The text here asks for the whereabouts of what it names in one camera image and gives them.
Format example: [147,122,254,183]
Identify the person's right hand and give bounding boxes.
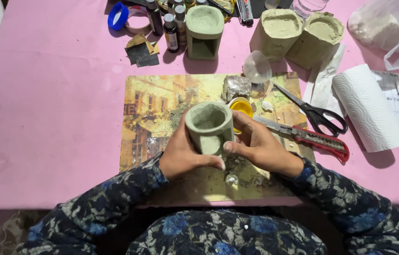
[223,110,305,178]

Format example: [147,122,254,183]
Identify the person's left hand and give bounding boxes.
[159,110,226,181]

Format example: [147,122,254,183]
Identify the small green clay burner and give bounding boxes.
[185,101,236,157]

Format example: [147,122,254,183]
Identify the yellow plastic lid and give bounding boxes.
[228,97,254,135]

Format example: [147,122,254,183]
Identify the printed street scene placemat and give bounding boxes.
[119,72,316,207]

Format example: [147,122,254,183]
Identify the red utility knife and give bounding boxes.
[253,115,351,163]

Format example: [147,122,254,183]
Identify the crumpled foil piece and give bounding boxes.
[222,75,252,102]

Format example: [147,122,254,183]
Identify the clear plastic cup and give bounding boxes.
[243,50,273,85]

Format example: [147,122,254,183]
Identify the white tissue strip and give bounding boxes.
[302,43,347,118]

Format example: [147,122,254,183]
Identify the person's floral patterned clothing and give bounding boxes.
[93,205,349,255]

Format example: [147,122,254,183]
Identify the white paper towel roll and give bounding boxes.
[332,64,399,153]

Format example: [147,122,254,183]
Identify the sandpaper pieces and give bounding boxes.
[125,33,161,68]

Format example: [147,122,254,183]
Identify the pale square clay burner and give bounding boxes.
[249,8,305,63]

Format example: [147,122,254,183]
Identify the pale round clay burner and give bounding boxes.
[285,11,345,70]

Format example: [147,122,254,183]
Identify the dark brown glass bottle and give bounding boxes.
[163,13,180,54]
[146,0,164,37]
[174,5,188,47]

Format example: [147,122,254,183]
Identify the green square clay burner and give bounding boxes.
[185,5,225,61]

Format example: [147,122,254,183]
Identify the black marker pens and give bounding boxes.
[235,0,254,27]

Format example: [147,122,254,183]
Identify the white paper sheet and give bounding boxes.
[373,70,399,127]

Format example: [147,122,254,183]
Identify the tape roll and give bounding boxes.
[124,6,152,35]

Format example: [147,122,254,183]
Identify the pink tablecloth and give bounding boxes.
[0,0,399,210]

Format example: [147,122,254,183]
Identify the clear glass jar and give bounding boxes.
[293,0,330,19]

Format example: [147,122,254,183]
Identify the blue plastic cap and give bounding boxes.
[107,2,130,32]

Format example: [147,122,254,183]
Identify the clear plastic bag with powder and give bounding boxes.
[347,0,399,71]

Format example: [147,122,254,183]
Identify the black handled scissors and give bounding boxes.
[273,83,349,138]

